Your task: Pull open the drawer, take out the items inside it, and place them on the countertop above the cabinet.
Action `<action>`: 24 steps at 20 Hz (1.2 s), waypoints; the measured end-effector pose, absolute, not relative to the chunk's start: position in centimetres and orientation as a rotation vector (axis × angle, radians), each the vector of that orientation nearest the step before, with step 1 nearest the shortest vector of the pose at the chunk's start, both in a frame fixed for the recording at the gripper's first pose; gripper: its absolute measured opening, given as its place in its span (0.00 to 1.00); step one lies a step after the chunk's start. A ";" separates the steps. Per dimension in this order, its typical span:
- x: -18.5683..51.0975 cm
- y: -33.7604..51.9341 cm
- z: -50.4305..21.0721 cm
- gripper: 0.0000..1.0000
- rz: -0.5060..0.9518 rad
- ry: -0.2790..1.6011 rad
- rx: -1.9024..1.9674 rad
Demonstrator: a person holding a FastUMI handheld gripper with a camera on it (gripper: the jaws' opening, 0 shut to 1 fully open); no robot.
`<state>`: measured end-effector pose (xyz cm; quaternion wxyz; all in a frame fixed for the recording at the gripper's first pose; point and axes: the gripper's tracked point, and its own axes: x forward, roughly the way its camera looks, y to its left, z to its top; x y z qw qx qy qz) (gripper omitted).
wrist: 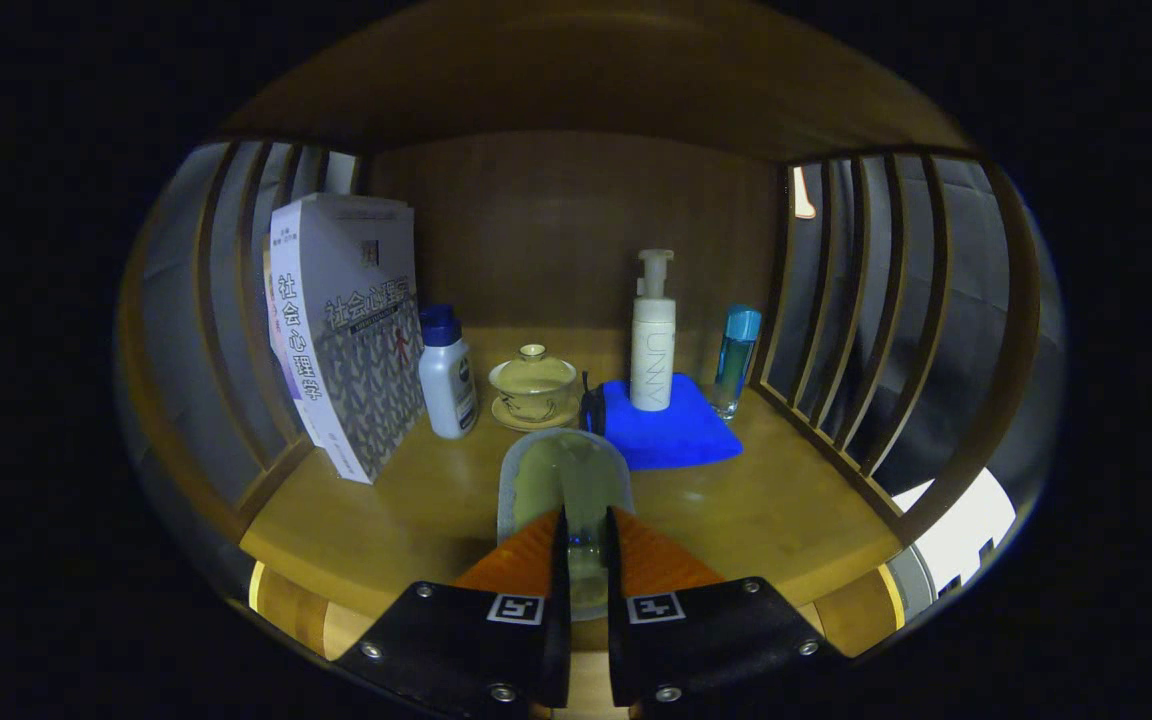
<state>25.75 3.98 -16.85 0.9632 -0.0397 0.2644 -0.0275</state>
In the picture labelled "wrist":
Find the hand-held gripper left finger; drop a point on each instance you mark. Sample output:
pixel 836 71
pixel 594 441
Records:
pixel 561 650

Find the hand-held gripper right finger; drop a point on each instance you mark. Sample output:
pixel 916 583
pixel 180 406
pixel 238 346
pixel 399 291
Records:
pixel 618 650

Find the clear dish with green piece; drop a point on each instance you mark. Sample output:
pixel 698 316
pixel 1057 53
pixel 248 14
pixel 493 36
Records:
pixel 566 480

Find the wooden countertop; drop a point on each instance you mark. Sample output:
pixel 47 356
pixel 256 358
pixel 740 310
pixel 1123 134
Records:
pixel 416 510

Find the brown wooden cabinet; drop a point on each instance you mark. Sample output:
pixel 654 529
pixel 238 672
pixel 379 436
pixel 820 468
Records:
pixel 556 220

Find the folded blue cloth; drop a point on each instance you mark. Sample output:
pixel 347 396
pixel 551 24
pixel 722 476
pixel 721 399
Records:
pixel 676 435

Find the small black object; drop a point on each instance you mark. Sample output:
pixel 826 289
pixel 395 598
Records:
pixel 592 410

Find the yellow lidded teacup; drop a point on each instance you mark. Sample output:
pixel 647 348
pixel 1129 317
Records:
pixel 533 385

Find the white bottle with blue cap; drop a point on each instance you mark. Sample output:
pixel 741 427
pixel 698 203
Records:
pixel 448 385

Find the white pump bottle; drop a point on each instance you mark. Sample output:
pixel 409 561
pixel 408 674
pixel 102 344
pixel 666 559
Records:
pixel 652 350

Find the clear blue bottle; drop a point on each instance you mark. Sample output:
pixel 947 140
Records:
pixel 736 360

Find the white storage unit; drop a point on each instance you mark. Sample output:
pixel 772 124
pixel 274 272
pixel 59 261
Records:
pixel 966 520

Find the thick white book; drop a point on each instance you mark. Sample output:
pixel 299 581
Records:
pixel 356 330

